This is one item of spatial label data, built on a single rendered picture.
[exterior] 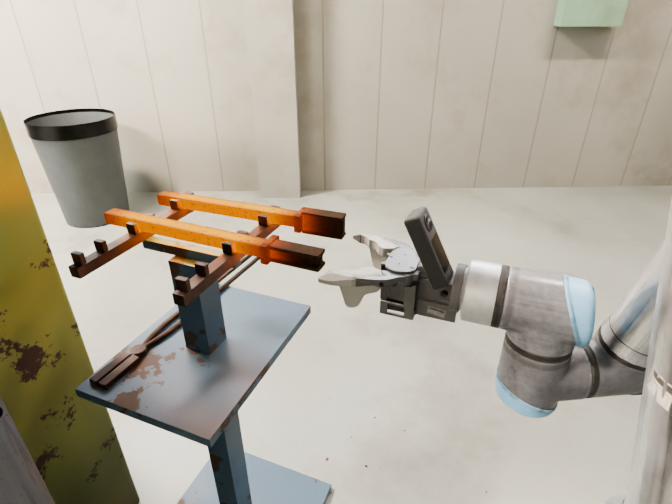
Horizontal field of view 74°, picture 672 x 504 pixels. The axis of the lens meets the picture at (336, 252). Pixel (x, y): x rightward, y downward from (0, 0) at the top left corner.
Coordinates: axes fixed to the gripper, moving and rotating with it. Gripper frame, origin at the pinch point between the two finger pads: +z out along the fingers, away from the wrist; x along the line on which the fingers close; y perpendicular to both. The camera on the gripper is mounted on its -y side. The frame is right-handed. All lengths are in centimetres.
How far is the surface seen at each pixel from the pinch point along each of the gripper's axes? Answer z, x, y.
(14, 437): 41, -33, 25
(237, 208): 25.5, 10.7, 0.7
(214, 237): 22.2, -1.5, 0.8
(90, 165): 219, 132, 50
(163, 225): 33.4, -1.3, 0.5
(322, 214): 7.6, 11.9, -0.3
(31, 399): 61, -20, 37
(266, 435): 39, 30, 95
